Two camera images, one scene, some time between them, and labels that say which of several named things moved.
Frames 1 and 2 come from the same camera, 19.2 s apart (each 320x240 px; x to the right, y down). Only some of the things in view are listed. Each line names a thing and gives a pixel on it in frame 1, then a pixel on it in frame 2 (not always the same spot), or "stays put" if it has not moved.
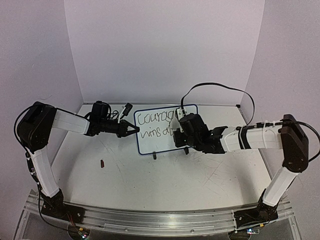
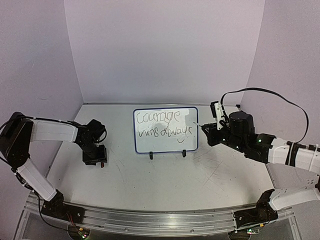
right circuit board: x=252 y=231 stays put
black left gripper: x=123 y=130 → x=102 y=157
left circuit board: x=84 y=233 stays put
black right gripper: x=178 y=142 → x=210 y=127
